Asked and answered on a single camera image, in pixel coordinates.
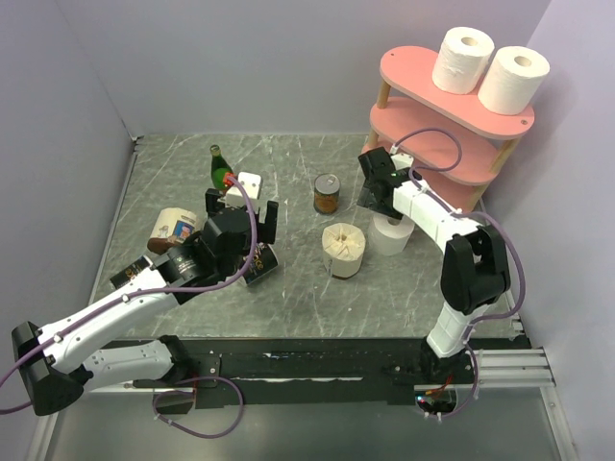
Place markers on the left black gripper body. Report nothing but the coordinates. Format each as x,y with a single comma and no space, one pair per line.
249,241

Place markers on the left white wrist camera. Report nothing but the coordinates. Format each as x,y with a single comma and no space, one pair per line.
251,183

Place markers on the cream paper roll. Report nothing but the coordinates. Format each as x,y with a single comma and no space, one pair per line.
343,247

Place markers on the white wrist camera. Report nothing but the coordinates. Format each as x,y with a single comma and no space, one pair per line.
251,183
402,160

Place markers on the black wrapped paper roll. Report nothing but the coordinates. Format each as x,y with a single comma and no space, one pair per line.
264,262
129,276

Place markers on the brown glass jar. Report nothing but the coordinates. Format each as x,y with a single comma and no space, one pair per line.
326,191

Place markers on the white paper towel roll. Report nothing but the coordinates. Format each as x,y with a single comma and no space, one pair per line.
515,74
462,58
389,236

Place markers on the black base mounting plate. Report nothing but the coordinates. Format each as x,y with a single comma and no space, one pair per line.
340,370

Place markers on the printed wrapped paper roll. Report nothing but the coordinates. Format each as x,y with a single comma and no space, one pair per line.
172,228

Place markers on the green glass bottle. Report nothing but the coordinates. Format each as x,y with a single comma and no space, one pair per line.
220,169

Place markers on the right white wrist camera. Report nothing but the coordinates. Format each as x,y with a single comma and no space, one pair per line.
402,160

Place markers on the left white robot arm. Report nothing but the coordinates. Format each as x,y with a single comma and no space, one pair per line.
60,361

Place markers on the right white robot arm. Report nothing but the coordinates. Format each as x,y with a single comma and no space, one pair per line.
475,271

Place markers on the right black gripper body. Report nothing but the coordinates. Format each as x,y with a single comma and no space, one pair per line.
367,198

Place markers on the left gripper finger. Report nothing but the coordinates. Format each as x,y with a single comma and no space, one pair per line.
214,202
267,230

